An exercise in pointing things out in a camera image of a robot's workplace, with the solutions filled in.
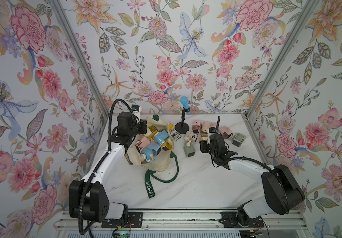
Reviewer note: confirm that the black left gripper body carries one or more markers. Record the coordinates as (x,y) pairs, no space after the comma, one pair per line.
(141,127)

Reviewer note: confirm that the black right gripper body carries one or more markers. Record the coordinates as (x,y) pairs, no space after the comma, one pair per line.
(206,148)

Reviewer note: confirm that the yellow pencil sharpener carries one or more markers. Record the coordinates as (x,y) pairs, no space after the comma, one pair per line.
(204,137)
(152,130)

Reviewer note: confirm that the light green pencil sharpener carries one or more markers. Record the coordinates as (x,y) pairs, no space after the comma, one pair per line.
(189,149)

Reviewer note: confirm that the cream panda pencil sharpener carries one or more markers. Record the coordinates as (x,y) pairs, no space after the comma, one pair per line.
(191,136)

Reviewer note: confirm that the pink pencil sharpener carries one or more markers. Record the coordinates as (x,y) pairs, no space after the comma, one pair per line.
(225,132)
(196,127)
(206,126)

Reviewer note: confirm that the dark green pencil sharpener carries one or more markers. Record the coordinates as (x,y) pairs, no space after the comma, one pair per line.
(237,139)

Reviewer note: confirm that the cream canvas tote bag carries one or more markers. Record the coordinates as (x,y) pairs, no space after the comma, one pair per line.
(162,160)

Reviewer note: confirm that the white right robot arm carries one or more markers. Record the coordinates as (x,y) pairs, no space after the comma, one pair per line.
(281,190)

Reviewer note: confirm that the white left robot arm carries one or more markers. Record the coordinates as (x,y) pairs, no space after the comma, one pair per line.
(88,199)

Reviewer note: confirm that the blue pencil sharpener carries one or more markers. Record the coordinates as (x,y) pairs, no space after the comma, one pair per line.
(151,151)
(161,137)

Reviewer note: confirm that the yellow wooden block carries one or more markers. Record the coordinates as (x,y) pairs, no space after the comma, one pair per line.
(170,126)

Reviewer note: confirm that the black microphone stand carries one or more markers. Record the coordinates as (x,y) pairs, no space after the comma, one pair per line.
(182,127)

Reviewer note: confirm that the blue microphone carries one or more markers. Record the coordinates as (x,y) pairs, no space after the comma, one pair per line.
(184,102)

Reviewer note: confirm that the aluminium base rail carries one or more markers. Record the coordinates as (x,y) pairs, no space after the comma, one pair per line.
(191,212)

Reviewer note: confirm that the aluminium corner post left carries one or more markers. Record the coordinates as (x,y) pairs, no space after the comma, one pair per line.
(60,14)

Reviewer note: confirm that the aluminium corner post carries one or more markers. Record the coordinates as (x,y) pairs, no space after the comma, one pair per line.
(60,14)
(306,12)

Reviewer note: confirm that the aluminium corner post right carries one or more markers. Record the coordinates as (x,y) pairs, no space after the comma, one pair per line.
(306,12)

